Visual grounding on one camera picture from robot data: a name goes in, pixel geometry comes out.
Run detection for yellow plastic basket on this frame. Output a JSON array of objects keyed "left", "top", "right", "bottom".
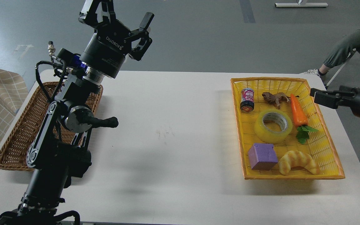
[{"left": 230, "top": 77, "right": 345, "bottom": 180}]

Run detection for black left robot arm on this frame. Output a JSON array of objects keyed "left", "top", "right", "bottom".
[{"left": 0, "top": 0, "right": 154, "bottom": 225}]

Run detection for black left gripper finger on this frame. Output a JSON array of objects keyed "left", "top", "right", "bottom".
[
  {"left": 79, "top": 0, "right": 116, "bottom": 28},
  {"left": 124, "top": 12, "right": 154, "bottom": 61}
]

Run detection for small soda can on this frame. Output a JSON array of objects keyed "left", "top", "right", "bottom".
[{"left": 240, "top": 88, "right": 255, "bottom": 113}]

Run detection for toy croissant bread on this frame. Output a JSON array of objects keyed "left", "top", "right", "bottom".
[{"left": 278, "top": 150, "right": 320, "bottom": 175}]

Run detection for brown wicker basket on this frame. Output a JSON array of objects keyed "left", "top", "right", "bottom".
[{"left": 0, "top": 81, "right": 104, "bottom": 171}]

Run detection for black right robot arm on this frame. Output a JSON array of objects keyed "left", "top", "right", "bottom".
[{"left": 310, "top": 86, "right": 360, "bottom": 117}]

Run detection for yellow tape roll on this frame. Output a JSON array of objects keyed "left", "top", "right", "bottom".
[{"left": 254, "top": 109, "right": 293, "bottom": 144}]

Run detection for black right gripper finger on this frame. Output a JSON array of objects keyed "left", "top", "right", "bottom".
[{"left": 310, "top": 88, "right": 355, "bottom": 109}]

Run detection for brown toy animal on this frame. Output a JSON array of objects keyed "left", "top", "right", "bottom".
[{"left": 261, "top": 92, "right": 290, "bottom": 109}]

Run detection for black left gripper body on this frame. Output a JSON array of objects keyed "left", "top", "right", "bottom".
[{"left": 80, "top": 22, "right": 130, "bottom": 78}]

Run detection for orange toy carrot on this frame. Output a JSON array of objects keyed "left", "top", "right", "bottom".
[{"left": 290, "top": 94, "right": 318, "bottom": 144}]

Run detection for seated person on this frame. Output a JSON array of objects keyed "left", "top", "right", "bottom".
[{"left": 300, "top": 28, "right": 360, "bottom": 81}]

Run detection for purple cube block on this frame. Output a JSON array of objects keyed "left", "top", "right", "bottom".
[{"left": 248, "top": 143, "right": 278, "bottom": 171}]

